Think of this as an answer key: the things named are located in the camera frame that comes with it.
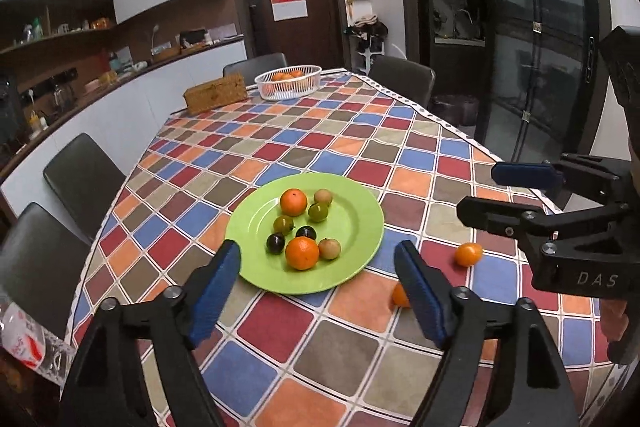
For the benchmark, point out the wooden wall shelf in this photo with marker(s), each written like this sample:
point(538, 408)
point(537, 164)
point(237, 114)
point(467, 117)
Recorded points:
point(60, 37)

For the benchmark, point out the metal faucet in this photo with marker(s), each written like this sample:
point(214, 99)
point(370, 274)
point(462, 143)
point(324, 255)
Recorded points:
point(462, 17)

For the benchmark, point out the woven rattan box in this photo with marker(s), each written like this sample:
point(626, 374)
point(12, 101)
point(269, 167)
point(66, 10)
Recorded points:
point(216, 94)

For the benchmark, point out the cart with bags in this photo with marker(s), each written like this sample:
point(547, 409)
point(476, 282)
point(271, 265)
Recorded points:
point(367, 32)

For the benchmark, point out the small wicker basket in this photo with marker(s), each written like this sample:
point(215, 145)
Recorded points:
point(165, 53)

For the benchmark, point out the white counter cabinet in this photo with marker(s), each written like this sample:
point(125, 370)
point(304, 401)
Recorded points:
point(125, 117)

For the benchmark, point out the large orange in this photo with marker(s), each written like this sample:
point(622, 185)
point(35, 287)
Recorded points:
point(293, 201)
point(302, 253)

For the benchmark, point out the dark purple plum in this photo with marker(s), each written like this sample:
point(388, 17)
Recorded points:
point(275, 243)
point(305, 233)

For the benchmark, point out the person's right hand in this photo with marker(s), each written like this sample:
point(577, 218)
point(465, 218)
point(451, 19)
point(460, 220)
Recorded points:
point(616, 322)

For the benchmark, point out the yellowish brown plum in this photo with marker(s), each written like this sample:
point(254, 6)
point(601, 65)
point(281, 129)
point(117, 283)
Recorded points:
point(329, 248)
point(323, 196)

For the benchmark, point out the dark grey dining chair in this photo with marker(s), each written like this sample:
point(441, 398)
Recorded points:
point(82, 182)
point(402, 79)
point(40, 267)
point(255, 63)

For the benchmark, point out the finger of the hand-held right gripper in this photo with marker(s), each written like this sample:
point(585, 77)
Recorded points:
point(495, 214)
point(525, 174)

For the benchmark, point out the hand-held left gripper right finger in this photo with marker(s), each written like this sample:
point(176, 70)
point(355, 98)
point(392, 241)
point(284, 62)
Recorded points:
point(425, 297)

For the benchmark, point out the green plate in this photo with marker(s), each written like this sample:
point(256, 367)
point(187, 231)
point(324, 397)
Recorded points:
point(350, 227)

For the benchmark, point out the clear plastic water bottle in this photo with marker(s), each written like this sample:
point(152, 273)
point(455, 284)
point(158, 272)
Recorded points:
point(30, 342)

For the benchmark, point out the black coffee machine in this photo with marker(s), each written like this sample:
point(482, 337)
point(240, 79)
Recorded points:
point(10, 112)

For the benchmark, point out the white plastic basket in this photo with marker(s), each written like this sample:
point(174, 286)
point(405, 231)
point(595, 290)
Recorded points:
point(300, 89)

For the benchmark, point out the glass sliding door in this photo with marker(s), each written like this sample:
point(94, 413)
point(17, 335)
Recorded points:
point(540, 32)

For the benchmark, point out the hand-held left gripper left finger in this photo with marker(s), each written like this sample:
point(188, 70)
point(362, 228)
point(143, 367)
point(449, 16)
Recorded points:
point(215, 292)

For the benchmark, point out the small orange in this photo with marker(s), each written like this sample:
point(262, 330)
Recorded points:
point(296, 74)
point(399, 296)
point(280, 77)
point(468, 254)

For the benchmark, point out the green plum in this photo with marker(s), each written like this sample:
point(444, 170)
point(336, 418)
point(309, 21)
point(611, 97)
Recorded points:
point(318, 212)
point(283, 224)

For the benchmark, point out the white desk lamp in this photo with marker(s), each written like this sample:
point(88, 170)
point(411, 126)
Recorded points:
point(155, 34)

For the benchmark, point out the checkered colourful tablecloth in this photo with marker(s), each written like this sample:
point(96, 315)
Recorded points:
point(320, 357)

